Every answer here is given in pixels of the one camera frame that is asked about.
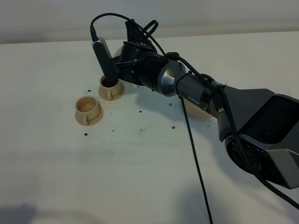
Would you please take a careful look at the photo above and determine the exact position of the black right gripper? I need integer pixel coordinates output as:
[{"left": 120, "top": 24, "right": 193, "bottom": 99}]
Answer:
[{"left": 115, "top": 21, "right": 168, "bottom": 91}]

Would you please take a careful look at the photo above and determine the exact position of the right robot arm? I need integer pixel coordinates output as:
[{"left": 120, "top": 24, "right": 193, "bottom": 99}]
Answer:
[{"left": 115, "top": 20, "right": 299, "bottom": 189}]

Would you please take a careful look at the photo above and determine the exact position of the far beige teacup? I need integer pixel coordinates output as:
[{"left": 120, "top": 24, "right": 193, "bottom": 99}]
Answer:
[{"left": 98, "top": 76, "right": 121, "bottom": 101}]

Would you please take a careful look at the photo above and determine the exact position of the beige teacup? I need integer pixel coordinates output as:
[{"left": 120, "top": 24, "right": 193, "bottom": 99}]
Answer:
[
  {"left": 98, "top": 76, "right": 121, "bottom": 101},
  {"left": 75, "top": 96, "right": 100, "bottom": 112}
]

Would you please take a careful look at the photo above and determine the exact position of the near beige teacup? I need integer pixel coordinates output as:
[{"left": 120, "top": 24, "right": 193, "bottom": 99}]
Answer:
[{"left": 75, "top": 96, "right": 100, "bottom": 112}]

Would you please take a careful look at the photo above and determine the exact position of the round beige coaster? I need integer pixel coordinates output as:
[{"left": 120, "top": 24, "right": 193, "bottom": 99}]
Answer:
[{"left": 183, "top": 99, "right": 212, "bottom": 119}]

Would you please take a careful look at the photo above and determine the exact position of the near beige saucer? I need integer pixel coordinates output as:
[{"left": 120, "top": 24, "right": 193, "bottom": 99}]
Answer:
[{"left": 75, "top": 105, "right": 103, "bottom": 126}]

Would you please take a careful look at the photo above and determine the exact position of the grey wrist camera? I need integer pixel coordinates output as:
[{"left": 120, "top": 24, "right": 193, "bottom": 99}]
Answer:
[{"left": 92, "top": 37, "right": 120, "bottom": 82}]

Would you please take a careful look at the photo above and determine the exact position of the black camera cable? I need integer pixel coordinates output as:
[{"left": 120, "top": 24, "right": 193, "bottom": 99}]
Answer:
[{"left": 90, "top": 13, "right": 299, "bottom": 224}]

